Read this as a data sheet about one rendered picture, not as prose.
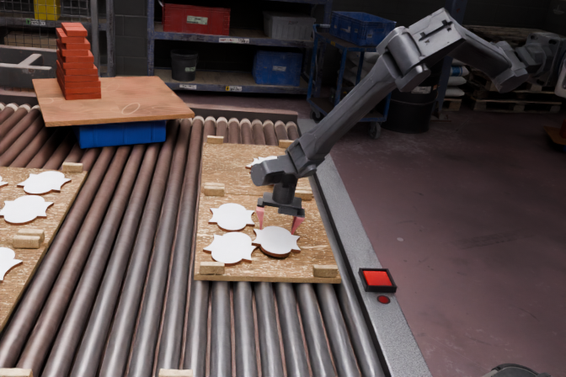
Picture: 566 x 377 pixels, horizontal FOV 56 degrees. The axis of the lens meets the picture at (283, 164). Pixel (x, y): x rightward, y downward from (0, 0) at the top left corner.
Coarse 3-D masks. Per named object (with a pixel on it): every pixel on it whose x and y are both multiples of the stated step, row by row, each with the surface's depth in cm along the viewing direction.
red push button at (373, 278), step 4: (364, 272) 132; (368, 272) 132; (372, 272) 132; (376, 272) 132; (380, 272) 133; (384, 272) 133; (368, 276) 130; (372, 276) 131; (376, 276) 131; (380, 276) 131; (384, 276) 131; (368, 280) 129; (372, 280) 129; (376, 280) 129; (380, 280) 129; (384, 280) 129; (388, 280) 130; (368, 284) 127; (372, 284) 127; (376, 284) 128; (380, 284) 128; (384, 284) 128; (388, 284) 128
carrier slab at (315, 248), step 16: (208, 208) 151; (272, 208) 156; (304, 208) 158; (256, 224) 146; (272, 224) 147; (288, 224) 148; (304, 224) 149; (320, 224) 150; (208, 240) 136; (304, 240) 141; (320, 240) 142; (208, 256) 130; (256, 256) 132; (272, 256) 133; (288, 256) 133; (304, 256) 134; (320, 256) 135; (240, 272) 125; (256, 272) 126; (272, 272) 127; (288, 272) 127; (304, 272) 128
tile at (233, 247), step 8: (232, 232) 139; (240, 232) 139; (216, 240) 135; (224, 240) 135; (232, 240) 136; (240, 240) 136; (248, 240) 136; (208, 248) 131; (216, 248) 131; (224, 248) 132; (232, 248) 132; (240, 248) 132; (248, 248) 133; (256, 248) 134; (216, 256) 128; (224, 256) 129; (232, 256) 129; (240, 256) 129; (248, 256) 130; (232, 264) 127
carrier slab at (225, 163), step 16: (208, 144) 195; (224, 144) 197; (240, 144) 198; (208, 160) 182; (224, 160) 183; (240, 160) 185; (208, 176) 170; (224, 176) 172; (240, 176) 173; (224, 192) 162; (240, 192) 163; (256, 192) 164; (272, 192) 165
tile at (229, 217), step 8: (224, 208) 150; (232, 208) 151; (240, 208) 151; (216, 216) 146; (224, 216) 146; (232, 216) 146; (240, 216) 147; (248, 216) 147; (208, 224) 143; (216, 224) 143; (224, 224) 142; (232, 224) 143; (240, 224) 143; (248, 224) 144
